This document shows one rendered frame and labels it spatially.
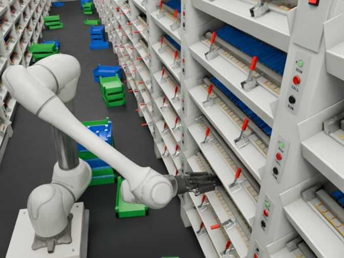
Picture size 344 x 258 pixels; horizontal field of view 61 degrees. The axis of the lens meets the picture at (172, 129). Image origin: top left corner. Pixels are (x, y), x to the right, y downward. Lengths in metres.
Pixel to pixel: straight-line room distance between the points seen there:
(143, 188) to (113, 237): 0.94
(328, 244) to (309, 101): 0.30
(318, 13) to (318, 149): 0.25
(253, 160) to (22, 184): 1.84
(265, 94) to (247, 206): 0.39
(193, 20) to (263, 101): 0.54
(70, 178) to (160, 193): 0.69
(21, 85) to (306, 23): 0.88
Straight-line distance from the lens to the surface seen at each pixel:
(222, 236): 1.39
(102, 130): 2.14
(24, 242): 1.65
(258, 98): 0.79
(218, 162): 1.15
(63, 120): 1.10
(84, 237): 1.63
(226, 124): 1.02
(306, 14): 0.61
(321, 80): 0.60
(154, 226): 1.87
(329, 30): 0.57
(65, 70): 1.21
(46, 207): 1.43
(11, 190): 2.38
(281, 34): 0.67
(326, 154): 0.63
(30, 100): 1.11
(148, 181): 0.94
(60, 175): 1.51
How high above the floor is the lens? 1.44
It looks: 32 degrees down
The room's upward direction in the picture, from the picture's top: 1 degrees counter-clockwise
